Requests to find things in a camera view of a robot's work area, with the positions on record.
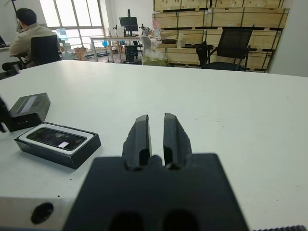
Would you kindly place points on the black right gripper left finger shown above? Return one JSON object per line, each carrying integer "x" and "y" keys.
{"x": 137, "y": 139}

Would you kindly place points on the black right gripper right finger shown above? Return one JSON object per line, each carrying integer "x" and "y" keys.
{"x": 176, "y": 139}

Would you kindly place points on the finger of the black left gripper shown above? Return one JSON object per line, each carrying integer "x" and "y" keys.
{"x": 4, "y": 110}

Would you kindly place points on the black box lid silver stripe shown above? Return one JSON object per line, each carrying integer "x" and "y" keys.
{"x": 31, "y": 108}

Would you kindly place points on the black phone-like camera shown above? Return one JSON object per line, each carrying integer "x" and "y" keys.
{"x": 53, "y": 138}

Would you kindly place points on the black box base white inlay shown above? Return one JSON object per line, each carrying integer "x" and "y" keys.
{"x": 60, "y": 157}

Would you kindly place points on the brown cardboard box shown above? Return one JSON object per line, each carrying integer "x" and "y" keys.
{"x": 79, "y": 53}

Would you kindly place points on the black padded office chair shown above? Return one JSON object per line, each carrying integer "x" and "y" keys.
{"x": 45, "y": 50}

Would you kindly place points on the person in beige jacket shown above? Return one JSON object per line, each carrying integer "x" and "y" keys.
{"x": 29, "y": 36}

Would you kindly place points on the yellow-green plastic bag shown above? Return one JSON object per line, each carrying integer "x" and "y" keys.
{"x": 155, "y": 59}

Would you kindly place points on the plywood crate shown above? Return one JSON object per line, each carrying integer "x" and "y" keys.
{"x": 195, "y": 36}
{"x": 264, "y": 38}
{"x": 252, "y": 3}
{"x": 264, "y": 18}
{"x": 168, "y": 4}
{"x": 183, "y": 56}
{"x": 187, "y": 19}
{"x": 260, "y": 60}

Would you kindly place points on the black computer tower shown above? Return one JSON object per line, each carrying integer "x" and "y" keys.
{"x": 131, "y": 54}

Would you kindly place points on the white plastic chair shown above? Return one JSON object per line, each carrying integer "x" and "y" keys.
{"x": 147, "y": 44}

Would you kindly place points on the blue water jug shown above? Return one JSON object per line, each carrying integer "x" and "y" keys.
{"x": 61, "y": 33}

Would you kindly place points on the white-framed wooden desk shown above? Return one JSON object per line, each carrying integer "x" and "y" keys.
{"x": 115, "y": 38}

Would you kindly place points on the small black desk device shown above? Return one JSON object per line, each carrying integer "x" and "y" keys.
{"x": 145, "y": 28}

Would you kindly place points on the small black tripod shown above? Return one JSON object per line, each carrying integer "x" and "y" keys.
{"x": 115, "y": 30}

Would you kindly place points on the pink and white package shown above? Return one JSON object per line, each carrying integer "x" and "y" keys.
{"x": 156, "y": 29}

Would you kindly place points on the black mesh office chair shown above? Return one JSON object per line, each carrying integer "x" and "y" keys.
{"x": 235, "y": 43}

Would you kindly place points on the black computer monitor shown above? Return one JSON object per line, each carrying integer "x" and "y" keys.
{"x": 128, "y": 22}

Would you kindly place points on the bright window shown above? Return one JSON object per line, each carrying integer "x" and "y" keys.
{"x": 84, "y": 14}

